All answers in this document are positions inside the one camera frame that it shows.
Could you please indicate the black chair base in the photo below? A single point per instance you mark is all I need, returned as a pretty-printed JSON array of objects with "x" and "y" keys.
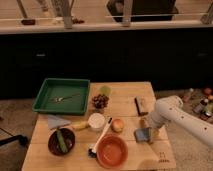
[{"x": 23, "y": 140}]

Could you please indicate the orange bowl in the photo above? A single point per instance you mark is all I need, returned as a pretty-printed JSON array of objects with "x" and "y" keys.
[{"x": 112, "y": 152}]

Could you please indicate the green lime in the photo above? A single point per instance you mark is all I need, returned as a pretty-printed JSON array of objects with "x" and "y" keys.
[{"x": 105, "y": 90}]

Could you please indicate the red apple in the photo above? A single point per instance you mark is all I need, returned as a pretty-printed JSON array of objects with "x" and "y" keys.
[{"x": 117, "y": 125}]

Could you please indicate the black brown eraser block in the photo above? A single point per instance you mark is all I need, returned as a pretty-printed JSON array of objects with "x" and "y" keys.
[{"x": 140, "y": 105}]

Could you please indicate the metal fork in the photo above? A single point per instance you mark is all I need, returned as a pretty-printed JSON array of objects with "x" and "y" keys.
[{"x": 60, "y": 99}]

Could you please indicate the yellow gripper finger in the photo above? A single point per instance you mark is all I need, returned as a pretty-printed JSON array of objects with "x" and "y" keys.
[
  {"x": 142, "y": 123},
  {"x": 153, "y": 134}
]

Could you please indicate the dark brown bowl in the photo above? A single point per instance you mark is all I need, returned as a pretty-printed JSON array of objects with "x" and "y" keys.
[{"x": 53, "y": 144}]

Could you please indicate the green plastic tray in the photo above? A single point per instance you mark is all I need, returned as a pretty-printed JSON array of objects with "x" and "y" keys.
[{"x": 59, "y": 87}]

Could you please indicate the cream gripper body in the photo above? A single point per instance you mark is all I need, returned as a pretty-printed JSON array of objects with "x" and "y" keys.
[{"x": 155, "y": 123}]

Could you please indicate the blue sponge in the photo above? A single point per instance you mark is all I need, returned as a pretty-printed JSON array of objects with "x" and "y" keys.
[{"x": 142, "y": 134}]

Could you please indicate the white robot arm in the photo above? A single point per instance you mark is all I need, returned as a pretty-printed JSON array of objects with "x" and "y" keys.
[{"x": 170, "y": 109}]

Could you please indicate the white cup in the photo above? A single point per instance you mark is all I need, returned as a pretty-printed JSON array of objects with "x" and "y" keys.
[{"x": 96, "y": 121}]

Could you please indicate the white dish brush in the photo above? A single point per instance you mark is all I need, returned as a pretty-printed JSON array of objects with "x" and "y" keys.
[{"x": 92, "y": 152}]

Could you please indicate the grey cloth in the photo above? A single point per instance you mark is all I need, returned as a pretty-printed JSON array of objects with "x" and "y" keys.
[{"x": 56, "y": 121}]

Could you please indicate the green cucumber piece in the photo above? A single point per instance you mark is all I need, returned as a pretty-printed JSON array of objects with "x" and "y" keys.
[{"x": 61, "y": 141}]

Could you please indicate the yellow banana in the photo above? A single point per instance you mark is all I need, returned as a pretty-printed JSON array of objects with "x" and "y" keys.
[{"x": 79, "y": 125}]

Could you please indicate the purple grapes bunch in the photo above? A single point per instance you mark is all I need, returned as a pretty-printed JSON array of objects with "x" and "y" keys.
[{"x": 100, "y": 101}]

